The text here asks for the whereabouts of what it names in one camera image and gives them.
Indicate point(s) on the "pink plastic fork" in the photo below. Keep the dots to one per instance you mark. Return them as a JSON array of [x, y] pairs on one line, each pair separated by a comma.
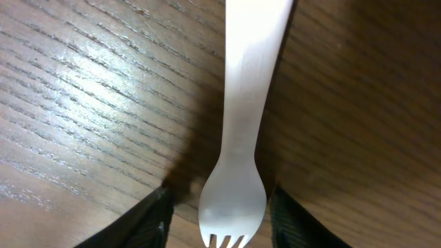
[[233, 200]]

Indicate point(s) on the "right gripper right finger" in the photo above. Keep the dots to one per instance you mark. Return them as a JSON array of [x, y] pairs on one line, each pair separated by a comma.
[[294, 227]]

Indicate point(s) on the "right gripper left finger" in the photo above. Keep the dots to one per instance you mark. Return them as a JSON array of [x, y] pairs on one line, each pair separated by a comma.
[[146, 225]]

